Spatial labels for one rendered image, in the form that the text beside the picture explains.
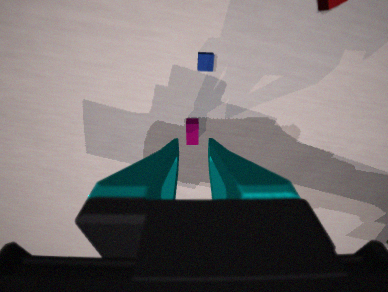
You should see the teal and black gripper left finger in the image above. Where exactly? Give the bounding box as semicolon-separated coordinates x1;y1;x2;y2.
87;138;179;199

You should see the red rod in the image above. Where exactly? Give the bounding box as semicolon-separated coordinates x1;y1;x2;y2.
317;0;348;11

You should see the small blue cube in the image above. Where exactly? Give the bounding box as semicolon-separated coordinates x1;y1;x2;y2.
197;52;214;72

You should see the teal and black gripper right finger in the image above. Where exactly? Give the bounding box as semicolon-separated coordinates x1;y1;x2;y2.
208;138;300;199

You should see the magenta rod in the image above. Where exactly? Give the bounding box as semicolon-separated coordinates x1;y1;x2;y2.
186;118;199;145

